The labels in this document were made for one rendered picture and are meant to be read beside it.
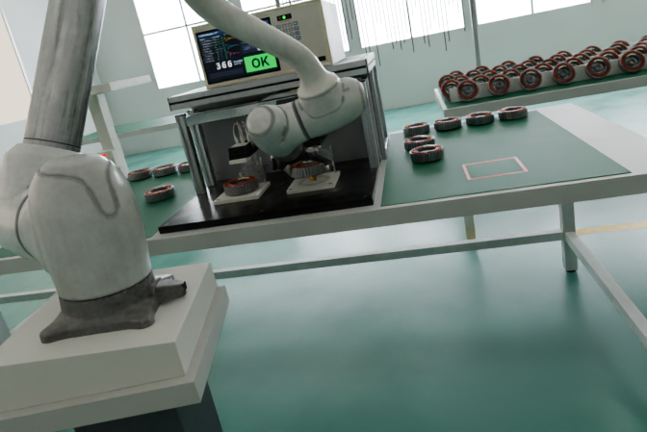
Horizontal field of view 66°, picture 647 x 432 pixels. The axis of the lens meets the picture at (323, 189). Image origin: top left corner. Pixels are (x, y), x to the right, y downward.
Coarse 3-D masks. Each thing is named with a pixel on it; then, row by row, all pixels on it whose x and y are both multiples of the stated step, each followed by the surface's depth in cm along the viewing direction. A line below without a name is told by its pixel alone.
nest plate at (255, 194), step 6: (264, 186) 165; (252, 192) 160; (258, 192) 158; (222, 198) 160; (228, 198) 159; (234, 198) 157; (240, 198) 157; (246, 198) 157; (252, 198) 156; (258, 198) 156; (216, 204) 159
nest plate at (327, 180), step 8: (320, 176) 163; (328, 176) 160; (336, 176) 158; (296, 184) 159; (304, 184) 157; (312, 184) 155; (320, 184) 154; (328, 184) 152; (288, 192) 154; (296, 192) 154
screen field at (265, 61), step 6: (264, 54) 162; (270, 54) 162; (246, 60) 164; (252, 60) 164; (258, 60) 163; (264, 60) 163; (270, 60) 163; (246, 66) 165; (252, 66) 164; (258, 66) 164; (264, 66) 164; (270, 66) 163; (276, 66) 163; (246, 72) 165
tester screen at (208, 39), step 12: (204, 36) 164; (216, 36) 163; (228, 36) 162; (204, 48) 165; (216, 48) 164; (228, 48) 164; (240, 48) 163; (204, 60) 166; (216, 60) 165; (228, 60) 165; (240, 60) 164; (216, 72) 167; (252, 72) 165
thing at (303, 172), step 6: (300, 162) 157; (306, 162) 157; (312, 162) 157; (294, 168) 150; (300, 168) 149; (306, 168) 149; (312, 168) 149; (318, 168) 150; (324, 168) 152; (294, 174) 151; (300, 174) 149; (306, 174) 150; (312, 174) 149; (318, 174) 151
